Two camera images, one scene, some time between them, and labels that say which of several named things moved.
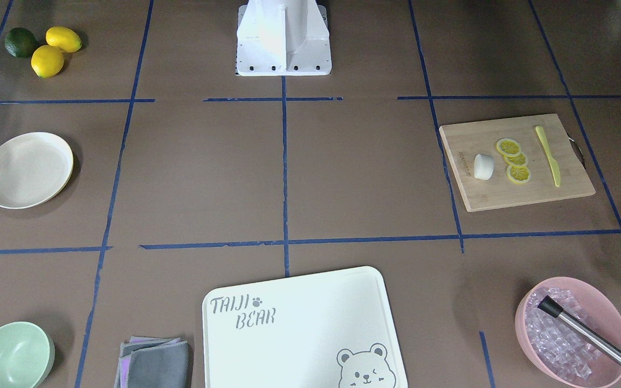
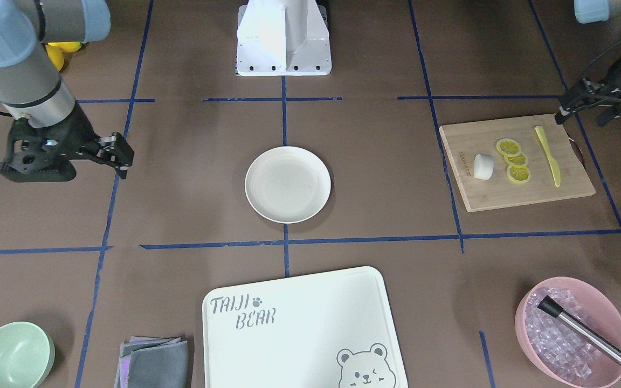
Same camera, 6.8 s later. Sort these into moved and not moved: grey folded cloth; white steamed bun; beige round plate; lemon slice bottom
Moved: beige round plate
Not moved: grey folded cloth; lemon slice bottom; white steamed bun
